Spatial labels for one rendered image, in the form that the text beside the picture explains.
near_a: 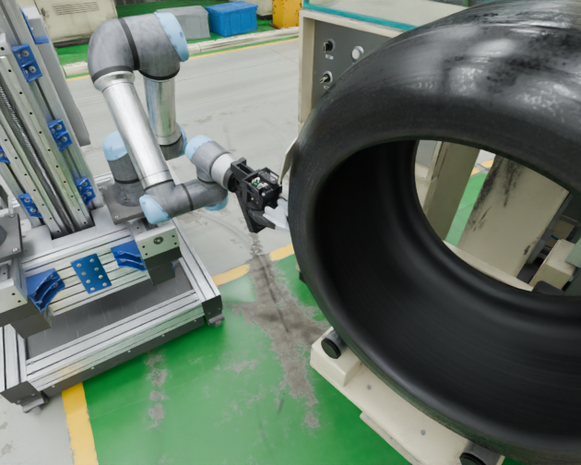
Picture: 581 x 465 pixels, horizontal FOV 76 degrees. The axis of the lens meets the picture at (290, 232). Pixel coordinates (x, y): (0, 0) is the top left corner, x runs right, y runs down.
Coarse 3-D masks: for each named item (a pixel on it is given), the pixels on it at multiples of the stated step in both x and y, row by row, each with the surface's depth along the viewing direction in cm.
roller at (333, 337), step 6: (330, 336) 70; (336, 336) 70; (324, 342) 70; (330, 342) 69; (336, 342) 69; (342, 342) 69; (324, 348) 71; (330, 348) 69; (336, 348) 68; (342, 348) 69; (348, 348) 71; (330, 354) 70; (336, 354) 69
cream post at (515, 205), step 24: (504, 168) 67; (528, 168) 65; (480, 192) 73; (504, 192) 70; (528, 192) 66; (552, 192) 64; (480, 216) 75; (504, 216) 72; (528, 216) 69; (552, 216) 69; (480, 240) 78; (504, 240) 74; (528, 240) 71; (504, 264) 77
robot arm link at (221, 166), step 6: (222, 156) 85; (228, 156) 85; (234, 156) 87; (216, 162) 85; (222, 162) 84; (228, 162) 84; (216, 168) 84; (222, 168) 84; (228, 168) 83; (216, 174) 85; (222, 174) 84; (216, 180) 86; (222, 180) 84; (222, 186) 86
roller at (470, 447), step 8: (464, 448) 57; (472, 448) 56; (480, 448) 56; (464, 456) 56; (472, 456) 55; (480, 456) 55; (488, 456) 55; (496, 456) 55; (464, 464) 57; (472, 464) 55; (480, 464) 54; (488, 464) 54; (496, 464) 56
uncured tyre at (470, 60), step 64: (512, 0) 35; (576, 0) 31; (384, 64) 37; (448, 64) 31; (512, 64) 28; (576, 64) 26; (320, 128) 44; (384, 128) 37; (448, 128) 32; (512, 128) 29; (576, 128) 26; (320, 192) 50; (384, 192) 76; (576, 192) 27; (320, 256) 59; (384, 256) 78; (448, 256) 75; (384, 320) 72; (448, 320) 74; (512, 320) 70; (576, 320) 61; (448, 384) 64; (512, 384) 61; (576, 384) 56; (512, 448) 47; (576, 448) 39
